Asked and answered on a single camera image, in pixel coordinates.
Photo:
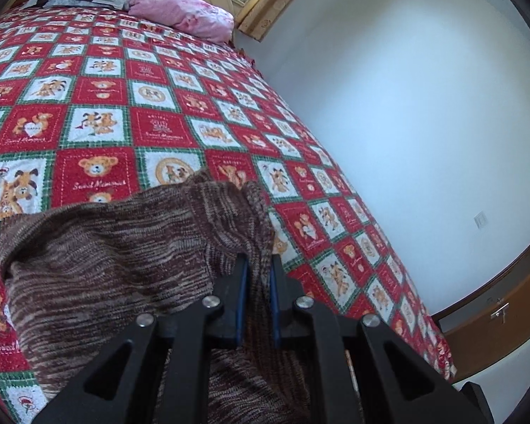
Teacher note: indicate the pink pillow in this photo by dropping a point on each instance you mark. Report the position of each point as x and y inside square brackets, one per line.
[181, 13]

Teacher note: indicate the wooden door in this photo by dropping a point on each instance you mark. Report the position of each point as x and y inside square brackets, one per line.
[490, 340]

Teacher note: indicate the white wall switch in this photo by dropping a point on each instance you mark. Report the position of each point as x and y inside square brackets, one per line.
[482, 220]

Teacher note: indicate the red checked printed blanket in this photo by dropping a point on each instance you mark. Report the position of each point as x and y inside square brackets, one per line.
[159, 97]

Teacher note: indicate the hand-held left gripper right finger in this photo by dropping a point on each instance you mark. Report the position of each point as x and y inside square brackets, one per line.
[274, 309]

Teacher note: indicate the yellow patterned curtain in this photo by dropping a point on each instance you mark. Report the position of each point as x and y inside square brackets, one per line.
[274, 4]

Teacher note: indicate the brown knit sweater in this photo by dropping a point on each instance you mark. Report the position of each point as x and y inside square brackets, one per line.
[115, 251]

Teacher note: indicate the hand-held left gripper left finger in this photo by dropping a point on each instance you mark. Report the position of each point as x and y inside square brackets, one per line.
[242, 304]

